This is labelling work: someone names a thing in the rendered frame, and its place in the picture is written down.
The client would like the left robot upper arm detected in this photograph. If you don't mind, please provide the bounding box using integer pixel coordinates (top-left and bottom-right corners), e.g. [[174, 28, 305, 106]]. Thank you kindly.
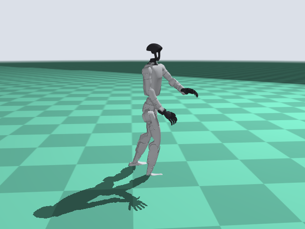
[[160, 63, 176, 87]]

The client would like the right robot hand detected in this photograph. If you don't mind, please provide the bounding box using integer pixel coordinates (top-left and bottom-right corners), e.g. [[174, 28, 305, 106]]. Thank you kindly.
[[158, 108, 177, 125]]

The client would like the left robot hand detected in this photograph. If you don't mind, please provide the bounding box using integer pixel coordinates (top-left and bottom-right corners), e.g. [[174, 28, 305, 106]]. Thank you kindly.
[[181, 88, 198, 97]]

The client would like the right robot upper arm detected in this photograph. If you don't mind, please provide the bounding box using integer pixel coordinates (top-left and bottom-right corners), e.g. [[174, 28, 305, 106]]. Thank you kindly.
[[142, 66, 152, 96]]

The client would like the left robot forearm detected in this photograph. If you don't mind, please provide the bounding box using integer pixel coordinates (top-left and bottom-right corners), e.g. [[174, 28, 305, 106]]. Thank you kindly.
[[174, 79, 185, 95]]

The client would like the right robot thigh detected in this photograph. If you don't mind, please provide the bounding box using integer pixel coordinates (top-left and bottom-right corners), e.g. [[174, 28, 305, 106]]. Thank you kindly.
[[142, 108, 161, 149]]

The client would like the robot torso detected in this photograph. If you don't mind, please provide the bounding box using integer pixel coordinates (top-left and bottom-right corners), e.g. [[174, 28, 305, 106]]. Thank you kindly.
[[142, 62, 163, 113]]

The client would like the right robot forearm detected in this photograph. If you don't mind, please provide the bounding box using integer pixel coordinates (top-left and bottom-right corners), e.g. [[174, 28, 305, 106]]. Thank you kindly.
[[148, 89, 164, 112]]

